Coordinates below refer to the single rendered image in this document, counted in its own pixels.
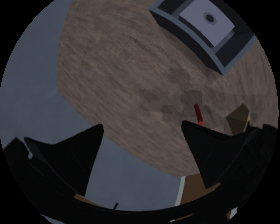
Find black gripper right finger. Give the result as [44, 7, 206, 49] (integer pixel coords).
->
[181, 120, 258, 189]

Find dark red peg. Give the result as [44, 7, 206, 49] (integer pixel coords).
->
[194, 104, 204, 125]

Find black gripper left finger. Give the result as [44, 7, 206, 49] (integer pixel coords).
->
[24, 124, 104, 197]

